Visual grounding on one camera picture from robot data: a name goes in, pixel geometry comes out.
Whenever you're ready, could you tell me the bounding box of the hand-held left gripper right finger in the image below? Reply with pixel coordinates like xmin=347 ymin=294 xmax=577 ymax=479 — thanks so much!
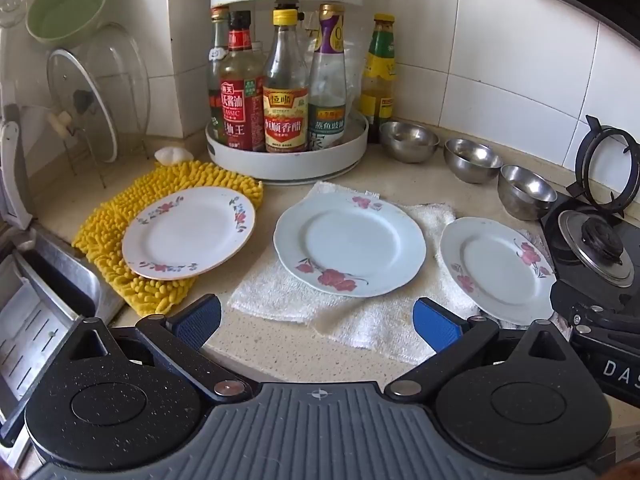
xmin=384 ymin=297 xmax=572 ymax=403

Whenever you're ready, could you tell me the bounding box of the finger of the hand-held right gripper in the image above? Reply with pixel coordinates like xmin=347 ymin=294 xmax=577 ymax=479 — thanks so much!
xmin=549 ymin=280 xmax=640 ymax=334

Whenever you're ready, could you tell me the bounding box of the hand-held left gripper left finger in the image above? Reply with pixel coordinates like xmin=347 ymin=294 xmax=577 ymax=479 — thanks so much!
xmin=67 ymin=294 xmax=253 ymax=405

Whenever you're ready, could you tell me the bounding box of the small pale red-flower plate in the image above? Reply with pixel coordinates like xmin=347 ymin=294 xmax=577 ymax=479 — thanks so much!
xmin=439 ymin=216 xmax=557 ymax=326

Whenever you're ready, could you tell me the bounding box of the white plate floral rim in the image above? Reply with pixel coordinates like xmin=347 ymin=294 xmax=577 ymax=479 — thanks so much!
xmin=121 ymin=186 xmax=256 ymax=280

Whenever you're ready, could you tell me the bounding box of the steel bowl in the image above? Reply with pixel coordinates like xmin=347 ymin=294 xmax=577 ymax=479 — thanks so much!
xmin=497 ymin=164 xmax=558 ymax=222
xmin=443 ymin=138 xmax=504 ymax=184
xmin=378 ymin=121 xmax=441 ymax=164

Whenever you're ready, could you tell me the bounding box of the large pale blue plate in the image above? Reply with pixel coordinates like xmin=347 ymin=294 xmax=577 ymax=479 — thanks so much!
xmin=273 ymin=193 xmax=427 ymax=298

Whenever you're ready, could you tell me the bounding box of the steel stove burner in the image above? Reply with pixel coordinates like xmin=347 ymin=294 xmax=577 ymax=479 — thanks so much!
xmin=557 ymin=209 xmax=635 ymax=289

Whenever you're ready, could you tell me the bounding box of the white terry towel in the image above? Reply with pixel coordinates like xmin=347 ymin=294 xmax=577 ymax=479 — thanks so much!
xmin=229 ymin=181 xmax=453 ymax=367

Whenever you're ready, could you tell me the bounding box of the yellow chenille mat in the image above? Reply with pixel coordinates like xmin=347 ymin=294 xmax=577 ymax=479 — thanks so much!
xmin=72 ymin=160 xmax=264 ymax=317

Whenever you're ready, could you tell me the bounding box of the steel sink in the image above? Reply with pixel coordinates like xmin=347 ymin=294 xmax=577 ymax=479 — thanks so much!
xmin=0 ymin=225 xmax=126 ymax=461

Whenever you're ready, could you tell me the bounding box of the black stove pan support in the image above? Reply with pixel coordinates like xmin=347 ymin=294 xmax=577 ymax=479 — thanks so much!
xmin=566 ymin=115 xmax=640 ymax=221

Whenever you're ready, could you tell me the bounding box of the garlic bulb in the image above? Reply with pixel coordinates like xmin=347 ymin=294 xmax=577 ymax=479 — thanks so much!
xmin=154 ymin=146 xmax=192 ymax=165

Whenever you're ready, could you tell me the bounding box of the grey sink drain tray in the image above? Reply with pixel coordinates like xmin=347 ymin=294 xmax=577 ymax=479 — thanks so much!
xmin=0 ymin=252 xmax=85 ymax=413

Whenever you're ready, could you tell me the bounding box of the white rotating condiment rack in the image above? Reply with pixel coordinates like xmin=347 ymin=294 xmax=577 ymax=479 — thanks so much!
xmin=205 ymin=0 xmax=370 ymax=182

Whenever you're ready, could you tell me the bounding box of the red label soy sauce bottle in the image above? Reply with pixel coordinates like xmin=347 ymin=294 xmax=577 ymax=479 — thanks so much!
xmin=219 ymin=10 xmax=267 ymax=153

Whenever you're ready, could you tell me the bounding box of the yellow cap vinegar bottle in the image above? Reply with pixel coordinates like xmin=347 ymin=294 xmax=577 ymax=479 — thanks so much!
xmin=262 ymin=8 xmax=310 ymax=154

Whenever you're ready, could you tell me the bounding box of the steel rim glass pot lid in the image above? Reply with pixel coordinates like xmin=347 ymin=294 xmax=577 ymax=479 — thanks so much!
xmin=46 ymin=48 xmax=119 ymax=163

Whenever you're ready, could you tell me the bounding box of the purple label sauce bottle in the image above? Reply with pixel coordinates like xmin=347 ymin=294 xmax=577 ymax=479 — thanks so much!
xmin=307 ymin=4 xmax=348 ymax=151

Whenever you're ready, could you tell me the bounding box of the green label sauce bottle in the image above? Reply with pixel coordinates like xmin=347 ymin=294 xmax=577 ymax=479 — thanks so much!
xmin=361 ymin=13 xmax=399 ymax=146

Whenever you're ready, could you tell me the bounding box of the clear glass bottle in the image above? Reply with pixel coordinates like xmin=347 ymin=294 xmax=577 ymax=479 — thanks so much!
xmin=208 ymin=6 xmax=231 ymax=145

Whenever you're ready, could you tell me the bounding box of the large clear glass lid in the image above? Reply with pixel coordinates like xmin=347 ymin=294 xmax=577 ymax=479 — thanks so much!
xmin=82 ymin=22 xmax=151 ymax=133

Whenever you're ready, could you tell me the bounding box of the clear plastic bag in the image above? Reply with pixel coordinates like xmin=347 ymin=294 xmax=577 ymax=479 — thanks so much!
xmin=344 ymin=35 xmax=368 ymax=126

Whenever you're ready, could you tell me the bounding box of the green plastic basin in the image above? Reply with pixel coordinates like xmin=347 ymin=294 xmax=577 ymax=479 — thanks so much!
xmin=26 ymin=0 xmax=112 ymax=52

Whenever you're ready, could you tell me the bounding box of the wire lid rack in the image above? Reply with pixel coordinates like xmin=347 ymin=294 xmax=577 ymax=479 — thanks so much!
xmin=62 ymin=110 xmax=152 ymax=190

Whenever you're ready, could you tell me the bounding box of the white handled knife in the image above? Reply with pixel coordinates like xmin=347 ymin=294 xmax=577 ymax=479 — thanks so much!
xmin=0 ymin=105 xmax=37 ymax=223

